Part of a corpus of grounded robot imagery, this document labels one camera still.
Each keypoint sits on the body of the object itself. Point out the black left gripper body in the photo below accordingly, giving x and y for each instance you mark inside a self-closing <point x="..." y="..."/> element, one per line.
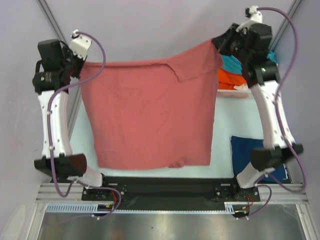
<point x="71" y="62"/>

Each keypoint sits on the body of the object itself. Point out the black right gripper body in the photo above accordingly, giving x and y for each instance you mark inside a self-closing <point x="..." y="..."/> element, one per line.
<point x="233" y="44"/>

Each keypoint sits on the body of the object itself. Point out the pink polo shirt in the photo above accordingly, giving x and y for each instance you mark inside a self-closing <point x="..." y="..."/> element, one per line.
<point x="153" y="114"/>

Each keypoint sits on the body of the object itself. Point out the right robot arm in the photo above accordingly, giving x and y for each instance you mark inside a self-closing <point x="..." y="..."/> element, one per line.
<point x="250" y="45"/>

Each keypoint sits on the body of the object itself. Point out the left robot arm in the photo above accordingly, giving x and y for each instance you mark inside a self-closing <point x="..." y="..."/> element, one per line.
<point x="53" y="72"/>

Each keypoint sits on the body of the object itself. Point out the teal t shirt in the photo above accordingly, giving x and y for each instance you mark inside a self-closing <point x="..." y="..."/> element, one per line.
<point x="233" y="66"/>

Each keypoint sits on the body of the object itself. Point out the orange t shirt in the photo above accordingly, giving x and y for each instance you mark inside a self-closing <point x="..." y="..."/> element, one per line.
<point x="227" y="81"/>

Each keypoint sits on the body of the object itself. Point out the white t shirt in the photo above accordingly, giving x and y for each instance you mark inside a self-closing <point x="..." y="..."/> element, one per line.
<point x="243" y="87"/>

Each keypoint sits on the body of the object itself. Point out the white plastic laundry basket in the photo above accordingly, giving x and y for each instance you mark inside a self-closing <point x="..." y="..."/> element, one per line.
<point x="239" y="94"/>

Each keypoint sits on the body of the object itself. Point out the folded navy blue shirt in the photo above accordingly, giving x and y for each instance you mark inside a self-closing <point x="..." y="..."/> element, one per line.
<point x="241" y="148"/>

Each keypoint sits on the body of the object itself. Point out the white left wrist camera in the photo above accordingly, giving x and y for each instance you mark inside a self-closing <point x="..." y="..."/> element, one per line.
<point x="80" y="44"/>

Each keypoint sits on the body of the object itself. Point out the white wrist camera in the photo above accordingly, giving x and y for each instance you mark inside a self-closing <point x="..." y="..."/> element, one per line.
<point x="80" y="44"/>
<point x="254" y="16"/>

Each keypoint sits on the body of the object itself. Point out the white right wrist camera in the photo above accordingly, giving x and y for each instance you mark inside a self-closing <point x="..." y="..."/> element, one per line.
<point x="254" y="16"/>

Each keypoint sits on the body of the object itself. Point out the aluminium frame post left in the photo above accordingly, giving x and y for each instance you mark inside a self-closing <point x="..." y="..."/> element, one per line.
<point x="74" y="93"/>

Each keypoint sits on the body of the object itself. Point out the aluminium frame post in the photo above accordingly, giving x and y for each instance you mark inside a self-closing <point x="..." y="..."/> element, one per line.
<point x="74" y="93"/>
<point x="293" y="8"/>

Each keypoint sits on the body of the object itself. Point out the aluminium frame post right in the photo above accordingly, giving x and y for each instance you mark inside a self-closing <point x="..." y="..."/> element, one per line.
<point x="293" y="8"/>

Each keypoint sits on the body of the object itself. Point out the aluminium frame rail front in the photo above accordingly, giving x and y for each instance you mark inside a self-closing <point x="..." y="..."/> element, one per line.
<point x="47" y="194"/>

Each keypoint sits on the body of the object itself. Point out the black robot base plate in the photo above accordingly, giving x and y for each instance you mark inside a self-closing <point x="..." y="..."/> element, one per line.
<point x="171" y="194"/>

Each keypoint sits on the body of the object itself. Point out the white slotted cable duct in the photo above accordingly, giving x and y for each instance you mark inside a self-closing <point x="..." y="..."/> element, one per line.
<point x="228" y="208"/>

